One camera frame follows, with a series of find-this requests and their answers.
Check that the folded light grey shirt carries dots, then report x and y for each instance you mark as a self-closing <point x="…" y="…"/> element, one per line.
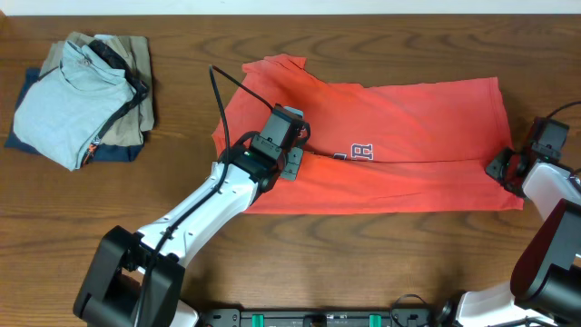
<point x="66" y="109"/>

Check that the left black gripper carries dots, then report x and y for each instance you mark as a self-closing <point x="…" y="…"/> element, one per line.
<point x="293" y="163"/>

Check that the red soccer t-shirt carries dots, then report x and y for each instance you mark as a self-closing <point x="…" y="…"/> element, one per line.
<point x="414" y="148"/>

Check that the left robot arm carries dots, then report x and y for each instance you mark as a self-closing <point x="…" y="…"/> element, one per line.
<point x="135" y="279"/>

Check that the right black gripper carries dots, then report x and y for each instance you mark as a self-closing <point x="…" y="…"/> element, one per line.
<point x="497" y="164"/>

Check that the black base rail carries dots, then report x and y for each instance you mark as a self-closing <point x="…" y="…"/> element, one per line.
<point x="407" y="311"/>

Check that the folded khaki garment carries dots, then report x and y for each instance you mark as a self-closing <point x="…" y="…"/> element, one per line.
<point x="130" y="53"/>

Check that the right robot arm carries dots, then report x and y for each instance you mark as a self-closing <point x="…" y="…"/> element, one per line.
<point x="544" y="288"/>

